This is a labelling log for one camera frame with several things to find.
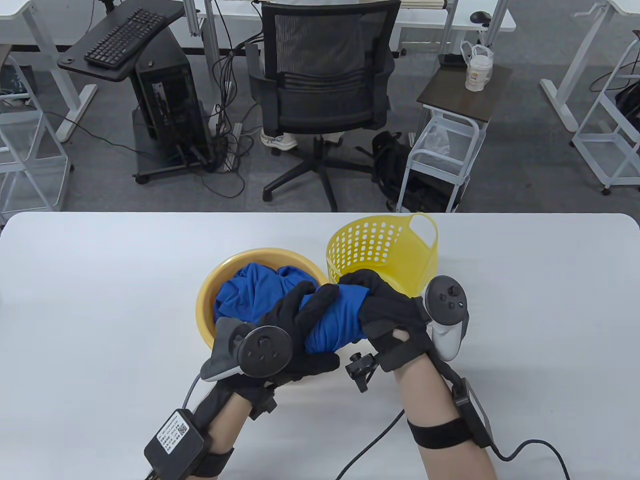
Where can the black backpack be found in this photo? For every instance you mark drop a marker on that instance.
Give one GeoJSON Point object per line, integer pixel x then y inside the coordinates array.
{"type": "Point", "coordinates": [390, 160]}

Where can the black computer tower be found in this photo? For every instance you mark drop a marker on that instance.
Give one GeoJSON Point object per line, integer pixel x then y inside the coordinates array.
{"type": "Point", "coordinates": [170, 100]}

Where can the black sensor box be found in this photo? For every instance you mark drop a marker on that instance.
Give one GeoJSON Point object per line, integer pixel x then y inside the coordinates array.
{"type": "Point", "coordinates": [472, 415]}
{"type": "Point", "coordinates": [172, 440]}

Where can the long white desk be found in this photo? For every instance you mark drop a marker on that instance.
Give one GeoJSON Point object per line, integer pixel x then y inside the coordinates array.
{"type": "Point", "coordinates": [430, 20]}

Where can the person's left hand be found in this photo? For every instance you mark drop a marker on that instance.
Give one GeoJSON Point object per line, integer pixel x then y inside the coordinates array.
{"type": "Point", "coordinates": [312, 310]}

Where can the black keyboard tray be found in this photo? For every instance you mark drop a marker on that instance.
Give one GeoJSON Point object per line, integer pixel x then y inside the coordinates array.
{"type": "Point", "coordinates": [80, 65]}

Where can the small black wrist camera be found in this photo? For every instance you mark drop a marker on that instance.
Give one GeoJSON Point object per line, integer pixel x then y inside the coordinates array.
{"type": "Point", "coordinates": [262, 402]}
{"type": "Point", "coordinates": [361, 370]}

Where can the small monitor on stand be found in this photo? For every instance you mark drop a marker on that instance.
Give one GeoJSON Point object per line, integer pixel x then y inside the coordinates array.
{"type": "Point", "coordinates": [109, 4]}

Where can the black computer mouse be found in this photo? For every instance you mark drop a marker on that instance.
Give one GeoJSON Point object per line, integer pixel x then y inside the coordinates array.
{"type": "Point", "coordinates": [481, 17]}

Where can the black mesh office chair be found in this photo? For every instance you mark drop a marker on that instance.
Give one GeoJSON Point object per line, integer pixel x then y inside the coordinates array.
{"type": "Point", "coordinates": [325, 100]}

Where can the clear plastic bag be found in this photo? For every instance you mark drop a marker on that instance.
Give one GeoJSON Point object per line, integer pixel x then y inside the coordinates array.
{"type": "Point", "coordinates": [436, 139]}

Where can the yellow perforated basket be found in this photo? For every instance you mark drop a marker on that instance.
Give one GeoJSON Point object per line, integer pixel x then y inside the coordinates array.
{"type": "Point", "coordinates": [430, 260]}

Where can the person's right forearm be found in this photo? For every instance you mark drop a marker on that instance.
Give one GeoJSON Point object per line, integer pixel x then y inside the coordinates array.
{"type": "Point", "coordinates": [425, 395]}

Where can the yellow plastic basin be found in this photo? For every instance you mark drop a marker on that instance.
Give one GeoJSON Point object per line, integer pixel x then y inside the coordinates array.
{"type": "Point", "coordinates": [207, 305]}

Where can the black bag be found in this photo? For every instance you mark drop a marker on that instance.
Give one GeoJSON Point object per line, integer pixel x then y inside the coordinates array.
{"type": "Point", "coordinates": [629, 105]}

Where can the person's right hand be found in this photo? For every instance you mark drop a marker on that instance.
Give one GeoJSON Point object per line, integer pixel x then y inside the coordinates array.
{"type": "Point", "coordinates": [395, 310]}

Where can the silver aluminium frame post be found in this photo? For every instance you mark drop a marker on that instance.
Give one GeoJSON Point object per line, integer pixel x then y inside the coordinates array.
{"type": "Point", "coordinates": [211, 45]}
{"type": "Point", "coordinates": [191, 17]}

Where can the white cart with brown top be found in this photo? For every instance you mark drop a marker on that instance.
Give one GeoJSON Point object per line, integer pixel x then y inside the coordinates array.
{"type": "Point", "coordinates": [460, 100]}

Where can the grey and black controller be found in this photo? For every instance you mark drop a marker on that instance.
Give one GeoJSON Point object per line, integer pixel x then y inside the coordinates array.
{"type": "Point", "coordinates": [265, 350]}
{"type": "Point", "coordinates": [447, 300]}

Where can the white power strip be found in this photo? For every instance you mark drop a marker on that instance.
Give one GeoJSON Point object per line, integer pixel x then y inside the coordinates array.
{"type": "Point", "coordinates": [232, 150]}

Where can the black keyboard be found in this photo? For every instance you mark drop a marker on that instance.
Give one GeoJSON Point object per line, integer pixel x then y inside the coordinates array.
{"type": "Point", "coordinates": [125, 37]}

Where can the white jar in plastic bag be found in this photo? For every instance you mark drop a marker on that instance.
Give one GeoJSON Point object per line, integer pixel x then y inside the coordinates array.
{"type": "Point", "coordinates": [477, 75]}

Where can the black wheeled cart base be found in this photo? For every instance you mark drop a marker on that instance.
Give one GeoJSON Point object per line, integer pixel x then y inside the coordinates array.
{"type": "Point", "coordinates": [150, 162]}

